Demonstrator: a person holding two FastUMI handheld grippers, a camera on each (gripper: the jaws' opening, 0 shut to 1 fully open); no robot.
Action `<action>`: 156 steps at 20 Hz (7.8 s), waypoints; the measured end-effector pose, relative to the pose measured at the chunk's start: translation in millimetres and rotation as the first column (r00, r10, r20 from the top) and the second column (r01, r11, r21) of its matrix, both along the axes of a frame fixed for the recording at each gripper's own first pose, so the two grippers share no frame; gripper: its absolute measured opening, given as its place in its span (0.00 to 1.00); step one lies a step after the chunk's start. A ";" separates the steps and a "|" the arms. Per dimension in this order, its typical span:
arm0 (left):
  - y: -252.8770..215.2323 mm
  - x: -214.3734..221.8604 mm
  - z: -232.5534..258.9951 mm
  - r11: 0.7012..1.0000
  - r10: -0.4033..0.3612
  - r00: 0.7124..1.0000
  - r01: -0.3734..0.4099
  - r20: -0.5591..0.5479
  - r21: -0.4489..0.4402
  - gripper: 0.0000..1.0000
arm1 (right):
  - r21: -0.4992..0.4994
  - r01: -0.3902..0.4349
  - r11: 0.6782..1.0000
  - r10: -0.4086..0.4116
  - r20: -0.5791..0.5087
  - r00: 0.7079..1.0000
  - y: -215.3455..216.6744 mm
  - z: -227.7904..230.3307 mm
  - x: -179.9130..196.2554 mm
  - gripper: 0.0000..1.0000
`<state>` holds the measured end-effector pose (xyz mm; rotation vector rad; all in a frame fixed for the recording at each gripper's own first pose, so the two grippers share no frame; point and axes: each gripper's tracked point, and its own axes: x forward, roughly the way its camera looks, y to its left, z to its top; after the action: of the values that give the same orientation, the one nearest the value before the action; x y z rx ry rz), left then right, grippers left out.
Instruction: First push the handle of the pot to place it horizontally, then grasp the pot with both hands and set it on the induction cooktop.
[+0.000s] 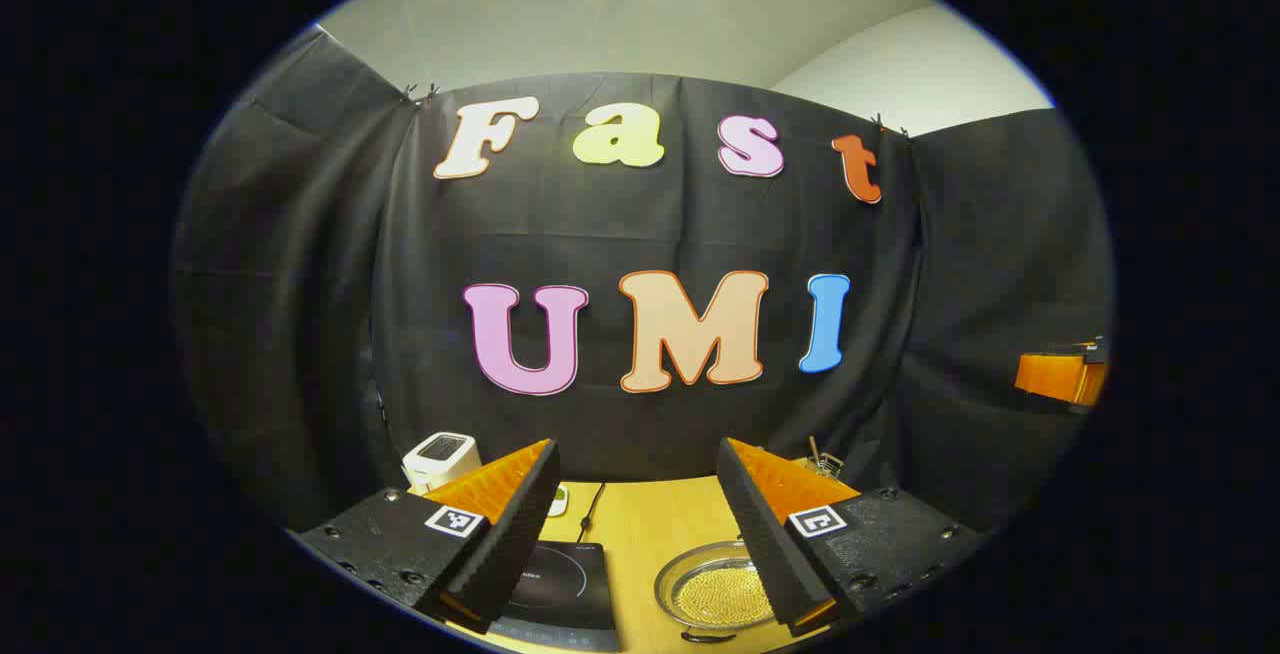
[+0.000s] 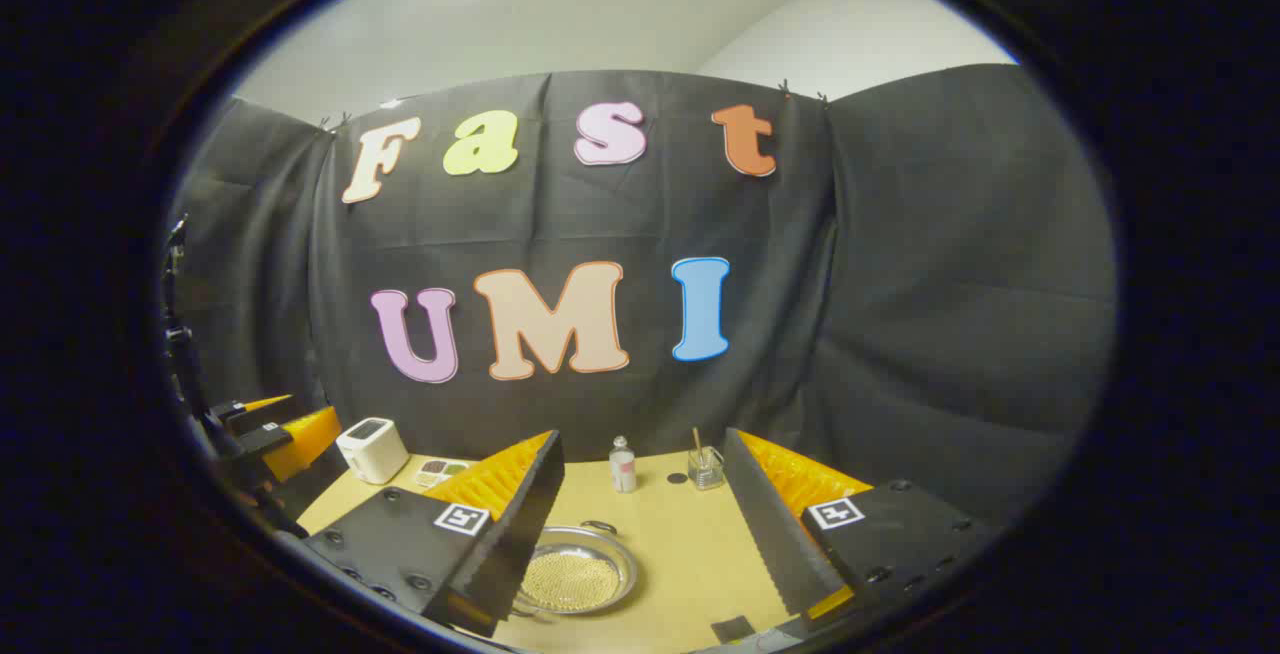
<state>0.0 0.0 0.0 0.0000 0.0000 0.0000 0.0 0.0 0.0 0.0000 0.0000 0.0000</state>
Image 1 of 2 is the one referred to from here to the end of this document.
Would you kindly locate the black induction cooktop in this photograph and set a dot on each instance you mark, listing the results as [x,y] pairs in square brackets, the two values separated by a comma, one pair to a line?
[560,584]

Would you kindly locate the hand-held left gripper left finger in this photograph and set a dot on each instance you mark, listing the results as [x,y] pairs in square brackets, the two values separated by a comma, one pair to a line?
[505,544]

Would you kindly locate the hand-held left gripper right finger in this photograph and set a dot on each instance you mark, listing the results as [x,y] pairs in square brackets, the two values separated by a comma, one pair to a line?
[775,554]

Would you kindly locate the white toaster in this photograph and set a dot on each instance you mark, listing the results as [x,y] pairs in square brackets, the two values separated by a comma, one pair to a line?
[438,456]

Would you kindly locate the pile of yellow soybeans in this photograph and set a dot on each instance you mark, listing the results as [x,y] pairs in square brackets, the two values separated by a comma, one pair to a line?
[715,596]

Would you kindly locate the stainless steel pot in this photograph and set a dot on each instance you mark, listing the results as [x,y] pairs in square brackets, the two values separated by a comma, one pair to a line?
[700,574]

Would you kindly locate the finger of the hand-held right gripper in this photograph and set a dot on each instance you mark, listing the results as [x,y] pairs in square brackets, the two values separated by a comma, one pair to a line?
[1050,379]

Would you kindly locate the white divided bean dish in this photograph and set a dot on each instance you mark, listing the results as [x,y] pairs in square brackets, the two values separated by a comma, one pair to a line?
[558,500]

